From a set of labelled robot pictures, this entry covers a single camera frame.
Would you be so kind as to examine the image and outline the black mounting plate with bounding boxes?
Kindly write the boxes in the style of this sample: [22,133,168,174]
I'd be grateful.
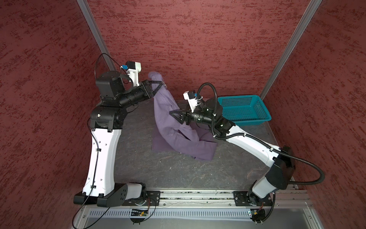
[233,191,273,207]
[135,190,161,206]

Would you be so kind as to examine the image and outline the right aluminium corner post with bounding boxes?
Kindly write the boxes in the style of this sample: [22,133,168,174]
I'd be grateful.
[260,0,322,100]

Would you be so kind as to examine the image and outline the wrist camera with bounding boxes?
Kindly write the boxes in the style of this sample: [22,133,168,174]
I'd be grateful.
[183,90,200,113]
[120,61,142,86]

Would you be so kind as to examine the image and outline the teal plastic basket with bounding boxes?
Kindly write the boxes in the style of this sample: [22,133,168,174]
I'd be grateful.
[218,95,272,126]

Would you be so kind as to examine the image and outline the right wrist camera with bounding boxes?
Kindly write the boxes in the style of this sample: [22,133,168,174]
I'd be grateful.
[183,90,200,113]

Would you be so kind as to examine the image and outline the left aluminium corner post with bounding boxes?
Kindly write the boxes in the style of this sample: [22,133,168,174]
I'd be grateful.
[77,0,110,55]

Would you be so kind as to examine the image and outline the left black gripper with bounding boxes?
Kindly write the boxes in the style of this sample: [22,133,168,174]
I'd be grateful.
[117,79,162,108]

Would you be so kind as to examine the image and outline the white slotted cable duct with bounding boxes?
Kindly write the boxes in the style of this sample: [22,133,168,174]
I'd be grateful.
[88,208,251,221]

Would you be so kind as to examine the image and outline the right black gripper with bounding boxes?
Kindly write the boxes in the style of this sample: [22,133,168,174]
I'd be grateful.
[171,102,215,125]

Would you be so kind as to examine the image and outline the aluminium corner post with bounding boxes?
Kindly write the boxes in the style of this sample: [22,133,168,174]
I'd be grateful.
[260,0,322,100]
[77,0,110,55]

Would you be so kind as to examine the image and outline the right small circuit board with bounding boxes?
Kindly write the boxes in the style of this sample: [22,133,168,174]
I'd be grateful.
[251,209,266,221]

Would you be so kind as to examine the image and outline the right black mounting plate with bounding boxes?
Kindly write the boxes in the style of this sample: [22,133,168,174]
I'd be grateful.
[233,191,273,207]

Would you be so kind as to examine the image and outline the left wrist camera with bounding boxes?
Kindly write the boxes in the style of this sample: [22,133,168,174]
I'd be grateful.
[120,61,142,86]

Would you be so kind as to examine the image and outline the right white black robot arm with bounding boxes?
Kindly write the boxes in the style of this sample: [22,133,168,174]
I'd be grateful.
[169,99,295,206]

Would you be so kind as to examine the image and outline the purple trousers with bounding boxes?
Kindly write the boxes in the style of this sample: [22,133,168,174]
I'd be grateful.
[152,85,217,161]

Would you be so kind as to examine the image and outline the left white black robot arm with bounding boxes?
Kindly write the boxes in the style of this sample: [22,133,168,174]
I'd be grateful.
[73,71,164,208]

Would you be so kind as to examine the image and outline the small circuit board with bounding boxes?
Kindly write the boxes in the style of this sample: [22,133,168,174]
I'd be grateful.
[251,209,266,221]
[131,209,149,217]

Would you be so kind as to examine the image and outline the left small circuit board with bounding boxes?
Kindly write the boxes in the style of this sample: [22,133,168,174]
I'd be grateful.
[131,209,149,217]

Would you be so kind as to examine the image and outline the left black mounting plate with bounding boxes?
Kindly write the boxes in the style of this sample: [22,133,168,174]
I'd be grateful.
[135,190,161,206]

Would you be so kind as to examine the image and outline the right black corrugated cable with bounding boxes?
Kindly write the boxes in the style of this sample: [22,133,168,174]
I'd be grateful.
[196,82,326,185]

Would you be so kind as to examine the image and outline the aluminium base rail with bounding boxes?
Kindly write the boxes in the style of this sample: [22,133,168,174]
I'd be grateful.
[81,188,314,208]

